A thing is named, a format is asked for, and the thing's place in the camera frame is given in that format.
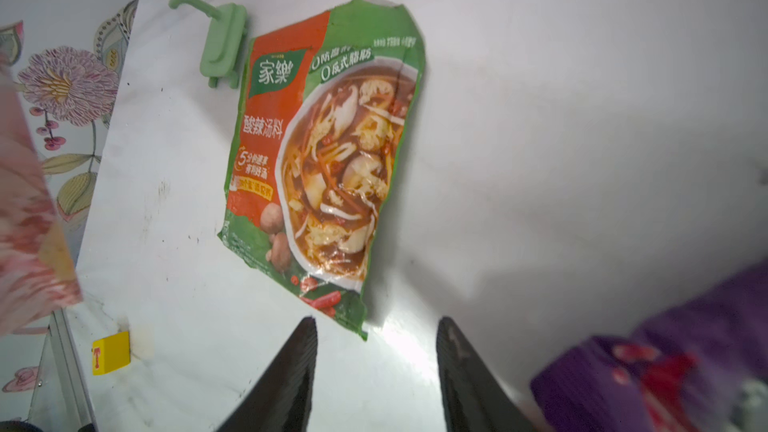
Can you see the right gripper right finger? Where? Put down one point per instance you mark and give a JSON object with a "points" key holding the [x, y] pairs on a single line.
{"points": [[472, 398]]}

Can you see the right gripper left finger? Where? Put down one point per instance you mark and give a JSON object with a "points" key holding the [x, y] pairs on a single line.
{"points": [[281, 400]]}

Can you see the purple snack packet back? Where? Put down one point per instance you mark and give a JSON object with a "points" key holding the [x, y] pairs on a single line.
{"points": [[700, 366]]}

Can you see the green red soup mix packet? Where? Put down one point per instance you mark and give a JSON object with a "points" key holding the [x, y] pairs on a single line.
{"points": [[322, 113]]}

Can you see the floral paper gift bag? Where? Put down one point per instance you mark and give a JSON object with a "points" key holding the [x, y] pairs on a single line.
{"points": [[37, 270]]}

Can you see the small yellow cube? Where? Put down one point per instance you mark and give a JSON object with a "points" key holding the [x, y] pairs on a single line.
{"points": [[110, 353]]}

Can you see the green plastic hook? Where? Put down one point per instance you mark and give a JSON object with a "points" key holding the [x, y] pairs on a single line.
{"points": [[227, 29]]}

